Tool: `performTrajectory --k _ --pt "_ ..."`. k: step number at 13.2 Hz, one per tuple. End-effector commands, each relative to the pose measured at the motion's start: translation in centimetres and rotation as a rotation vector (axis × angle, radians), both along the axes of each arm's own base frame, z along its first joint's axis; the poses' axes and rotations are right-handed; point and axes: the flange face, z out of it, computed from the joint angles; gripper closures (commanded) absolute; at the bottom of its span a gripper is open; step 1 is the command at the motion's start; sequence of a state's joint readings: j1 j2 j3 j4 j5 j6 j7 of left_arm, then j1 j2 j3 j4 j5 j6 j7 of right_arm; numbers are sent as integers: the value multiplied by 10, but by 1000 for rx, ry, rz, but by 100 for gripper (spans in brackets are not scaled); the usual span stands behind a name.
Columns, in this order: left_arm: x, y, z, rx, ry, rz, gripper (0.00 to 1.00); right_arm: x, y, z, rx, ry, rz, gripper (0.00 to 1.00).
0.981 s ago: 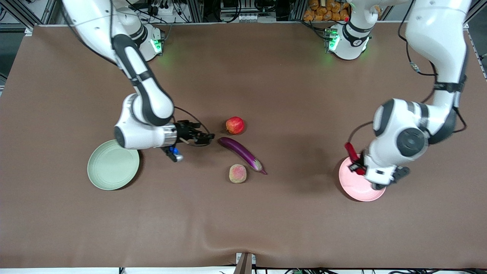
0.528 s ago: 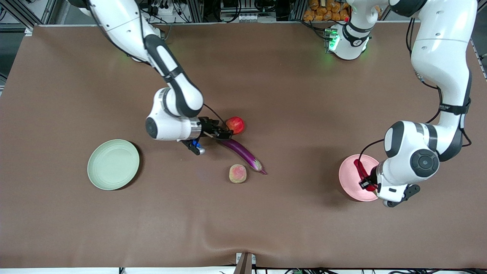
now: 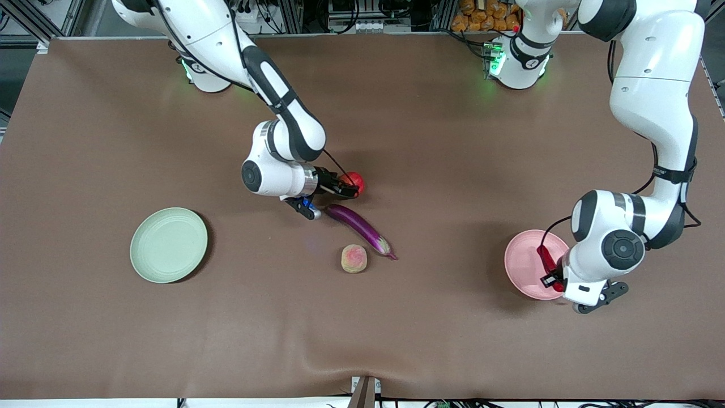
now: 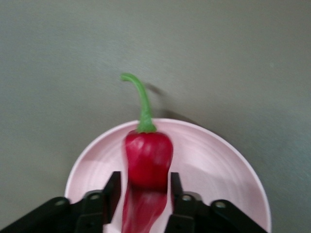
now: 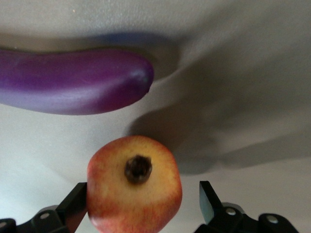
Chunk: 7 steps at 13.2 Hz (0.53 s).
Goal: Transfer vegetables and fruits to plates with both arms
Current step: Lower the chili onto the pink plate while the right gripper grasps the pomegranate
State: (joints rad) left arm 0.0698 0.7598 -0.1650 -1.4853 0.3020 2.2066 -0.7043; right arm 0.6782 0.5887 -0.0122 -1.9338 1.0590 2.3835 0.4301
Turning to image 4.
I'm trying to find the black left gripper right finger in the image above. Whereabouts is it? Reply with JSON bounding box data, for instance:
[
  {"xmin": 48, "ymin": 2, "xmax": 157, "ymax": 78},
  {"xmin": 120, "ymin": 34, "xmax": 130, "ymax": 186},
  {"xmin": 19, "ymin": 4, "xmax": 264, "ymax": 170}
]
[{"xmin": 165, "ymin": 172, "xmax": 268, "ymax": 233}]

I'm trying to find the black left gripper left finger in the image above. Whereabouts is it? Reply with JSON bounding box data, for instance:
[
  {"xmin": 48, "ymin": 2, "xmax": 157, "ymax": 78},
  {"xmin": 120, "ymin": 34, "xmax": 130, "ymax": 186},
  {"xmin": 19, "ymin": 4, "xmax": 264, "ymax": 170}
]
[{"xmin": 0, "ymin": 171, "xmax": 121, "ymax": 233}]

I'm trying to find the red chili pepper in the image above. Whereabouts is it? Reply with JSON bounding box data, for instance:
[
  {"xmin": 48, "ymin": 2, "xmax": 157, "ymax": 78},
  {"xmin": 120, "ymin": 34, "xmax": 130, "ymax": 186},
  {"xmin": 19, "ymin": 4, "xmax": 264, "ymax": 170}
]
[{"xmin": 121, "ymin": 72, "xmax": 174, "ymax": 233}]

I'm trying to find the pink round plate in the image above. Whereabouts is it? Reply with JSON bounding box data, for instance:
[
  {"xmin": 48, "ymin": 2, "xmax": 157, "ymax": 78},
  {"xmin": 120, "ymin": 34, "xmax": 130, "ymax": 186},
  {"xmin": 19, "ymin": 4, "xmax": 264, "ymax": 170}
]
[{"xmin": 64, "ymin": 118, "xmax": 272, "ymax": 233}]

